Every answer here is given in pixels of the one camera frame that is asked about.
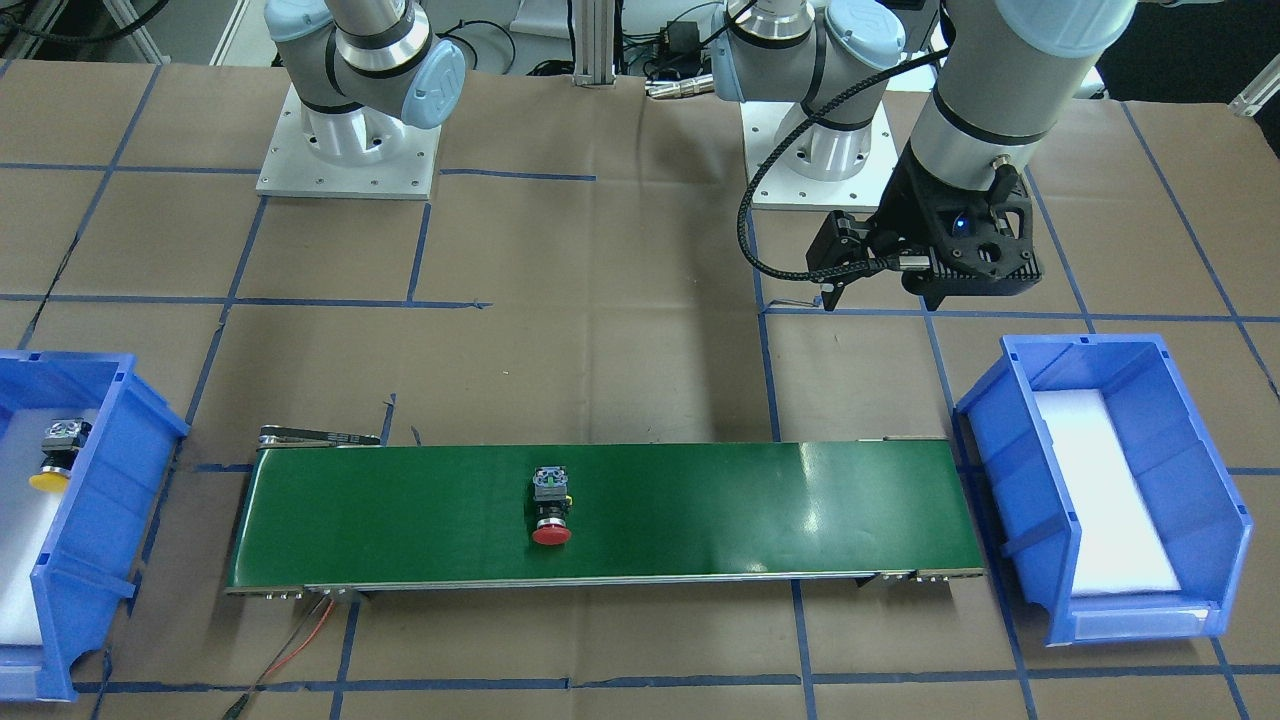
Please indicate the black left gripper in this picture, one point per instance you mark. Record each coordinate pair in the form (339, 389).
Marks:
(908, 212)

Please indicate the red mushroom push button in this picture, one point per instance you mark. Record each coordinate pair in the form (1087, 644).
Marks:
(551, 501)

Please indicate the yellow mushroom push button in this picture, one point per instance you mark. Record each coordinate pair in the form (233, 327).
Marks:
(62, 441)

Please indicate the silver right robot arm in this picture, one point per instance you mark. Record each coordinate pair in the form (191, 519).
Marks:
(364, 71)

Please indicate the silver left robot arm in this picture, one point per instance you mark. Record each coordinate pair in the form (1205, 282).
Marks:
(1010, 69)

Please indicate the white foam pad bin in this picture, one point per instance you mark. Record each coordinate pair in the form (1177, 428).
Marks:
(27, 514)
(1120, 551)

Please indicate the blue bin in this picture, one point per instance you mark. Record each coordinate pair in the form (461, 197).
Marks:
(1198, 514)
(83, 572)

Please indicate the green conveyor belt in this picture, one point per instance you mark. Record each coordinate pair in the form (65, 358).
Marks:
(460, 517)

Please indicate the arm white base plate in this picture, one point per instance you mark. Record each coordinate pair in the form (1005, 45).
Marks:
(362, 154)
(824, 169)

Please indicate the aluminium frame post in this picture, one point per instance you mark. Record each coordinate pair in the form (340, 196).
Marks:
(595, 36)

